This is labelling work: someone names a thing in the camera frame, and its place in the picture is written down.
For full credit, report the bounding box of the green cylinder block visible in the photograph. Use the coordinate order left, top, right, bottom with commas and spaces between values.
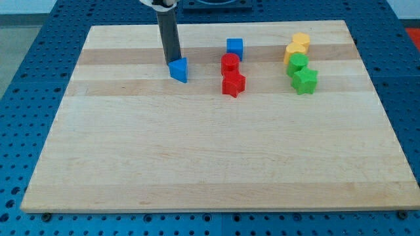
286, 53, 309, 77

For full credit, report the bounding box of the red star block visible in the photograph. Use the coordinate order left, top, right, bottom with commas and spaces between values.
222, 71, 246, 98

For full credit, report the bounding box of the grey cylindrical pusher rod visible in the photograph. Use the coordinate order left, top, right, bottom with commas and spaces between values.
156, 3, 182, 64

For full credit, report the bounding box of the blue cube block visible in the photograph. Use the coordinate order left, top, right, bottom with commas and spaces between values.
226, 38, 243, 61

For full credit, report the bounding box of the wooden board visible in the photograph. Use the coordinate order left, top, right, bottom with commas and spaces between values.
20, 20, 419, 213

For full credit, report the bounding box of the blue triangle block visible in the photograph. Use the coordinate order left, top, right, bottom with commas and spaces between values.
168, 58, 188, 83

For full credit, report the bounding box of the red cylinder block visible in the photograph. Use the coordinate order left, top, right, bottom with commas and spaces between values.
220, 52, 240, 75

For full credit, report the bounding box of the yellow heart block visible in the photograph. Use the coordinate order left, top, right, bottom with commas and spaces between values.
283, 42, 307, 64

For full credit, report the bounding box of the yellow hexagon block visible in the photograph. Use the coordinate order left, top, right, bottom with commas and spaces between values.
292, 32, 310, 52

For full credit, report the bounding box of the green star block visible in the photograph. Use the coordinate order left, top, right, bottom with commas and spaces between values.
291, 67, 318, 94

